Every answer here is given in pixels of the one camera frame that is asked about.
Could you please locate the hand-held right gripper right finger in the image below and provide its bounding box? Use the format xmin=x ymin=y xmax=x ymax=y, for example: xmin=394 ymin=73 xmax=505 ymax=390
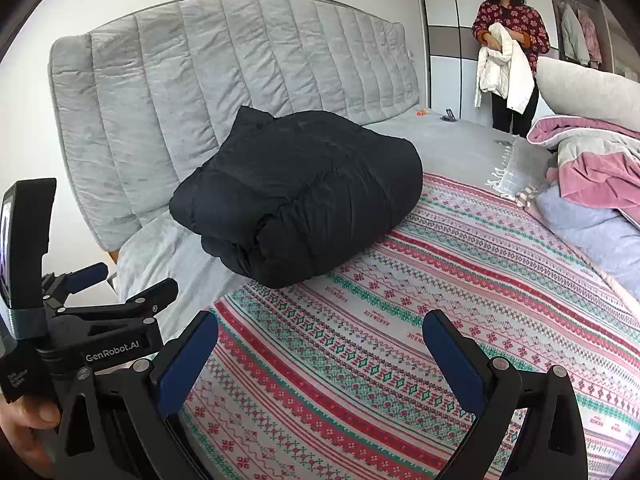
xmin=422 ymin=309 xmax=590 ymax=480

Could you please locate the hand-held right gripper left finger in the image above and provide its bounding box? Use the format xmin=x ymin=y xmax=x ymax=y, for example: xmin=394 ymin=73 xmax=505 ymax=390
xmin=52 ymin=310 xmax=219 ymax=480

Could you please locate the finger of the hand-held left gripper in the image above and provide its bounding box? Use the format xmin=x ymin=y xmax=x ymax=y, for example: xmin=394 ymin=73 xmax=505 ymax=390
xmin=64 ymin=261 xmax=110 ymax=295
xmin=117 ymin=278 xmax=180 ymax=323

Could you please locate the black puffer jacket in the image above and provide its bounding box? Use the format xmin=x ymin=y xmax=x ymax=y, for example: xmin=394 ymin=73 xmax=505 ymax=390
xmin=169 ymin=105 xmax=424 ymax=290

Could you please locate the person's left hand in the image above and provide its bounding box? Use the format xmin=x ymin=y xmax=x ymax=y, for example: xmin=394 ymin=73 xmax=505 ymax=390
xmin=0 ymin=394 xmax=63 ymax=479

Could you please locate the patterned striped blanket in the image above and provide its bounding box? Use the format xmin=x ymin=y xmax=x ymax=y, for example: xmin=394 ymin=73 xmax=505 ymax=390
xmin=177 ymin=172 xmax=640 ymax=480

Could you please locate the striped beige cloth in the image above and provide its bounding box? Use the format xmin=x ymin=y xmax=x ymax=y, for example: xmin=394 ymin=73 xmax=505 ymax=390
xmin=515 ymin=185 xmax=540 ymax=210

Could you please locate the light blue duvet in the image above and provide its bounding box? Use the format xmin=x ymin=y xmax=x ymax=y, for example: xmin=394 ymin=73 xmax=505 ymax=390
xmin=532 ymin=187 xmax=640 ymax=307

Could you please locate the grey padded headboard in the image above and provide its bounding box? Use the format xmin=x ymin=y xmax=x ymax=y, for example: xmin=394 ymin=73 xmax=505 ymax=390
xmin=47 ymin=0 xmax=420 ymax=252

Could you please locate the grey fringed throw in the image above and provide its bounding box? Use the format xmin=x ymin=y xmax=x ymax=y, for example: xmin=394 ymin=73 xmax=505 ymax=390
xmin=484 ymin=135 xmax=559 ymax=200

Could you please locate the pink and grey blanket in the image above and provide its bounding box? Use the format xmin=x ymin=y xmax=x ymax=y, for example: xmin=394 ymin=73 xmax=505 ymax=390
xmin=526 ymin=115 xmax=640 ymax=227

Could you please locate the white jacket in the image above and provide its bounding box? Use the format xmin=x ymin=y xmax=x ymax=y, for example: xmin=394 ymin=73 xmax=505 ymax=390
xmin=474 ymin=22 xmax=536 ymax=114

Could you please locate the white pillow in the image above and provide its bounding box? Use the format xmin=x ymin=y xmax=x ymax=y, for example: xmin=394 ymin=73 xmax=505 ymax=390
xmin=535 ymin=56 xmax=640 ymax=134

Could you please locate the grey hanging garment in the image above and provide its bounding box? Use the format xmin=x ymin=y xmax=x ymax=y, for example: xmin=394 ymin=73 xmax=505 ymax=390
xmin=557 ymin=2 xmax=591 ymax=66

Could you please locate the pink hanging garment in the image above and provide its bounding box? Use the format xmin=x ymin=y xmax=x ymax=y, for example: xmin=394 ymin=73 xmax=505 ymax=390
xmin=579 ymin=9 xmax=604 ymax=69

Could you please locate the white wardrobe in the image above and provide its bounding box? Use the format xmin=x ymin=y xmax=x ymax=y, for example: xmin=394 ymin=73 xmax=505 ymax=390
xmin=414 ymin=0 xmax=640 ymax=139

